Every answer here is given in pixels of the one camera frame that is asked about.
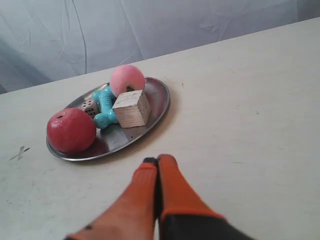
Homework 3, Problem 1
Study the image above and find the pink toy peach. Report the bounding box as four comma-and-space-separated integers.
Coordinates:
109, 64, 146, 97

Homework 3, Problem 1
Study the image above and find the small wooden die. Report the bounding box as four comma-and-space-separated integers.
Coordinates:
81, 99, 100, 119

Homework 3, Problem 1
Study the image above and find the teal toy bone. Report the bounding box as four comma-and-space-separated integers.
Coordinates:
92, 86, 119, 129

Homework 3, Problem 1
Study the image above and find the red toy apple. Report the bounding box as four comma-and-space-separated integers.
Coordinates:
46, 108, 96, 153

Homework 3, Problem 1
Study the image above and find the wooden cube block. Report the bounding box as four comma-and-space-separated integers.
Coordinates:
112, 90, 151, 129

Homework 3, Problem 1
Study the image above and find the white backdrop cloth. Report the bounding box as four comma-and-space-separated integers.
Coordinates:
0, 0, 320, 93

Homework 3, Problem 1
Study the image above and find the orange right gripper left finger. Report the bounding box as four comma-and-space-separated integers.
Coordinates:
65, 157, 158, 240

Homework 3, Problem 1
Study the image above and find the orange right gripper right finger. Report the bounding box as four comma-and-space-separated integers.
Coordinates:
158, 154, 252, 240

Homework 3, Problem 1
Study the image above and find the round metal plate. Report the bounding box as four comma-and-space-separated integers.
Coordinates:
46, 76, 171, 162

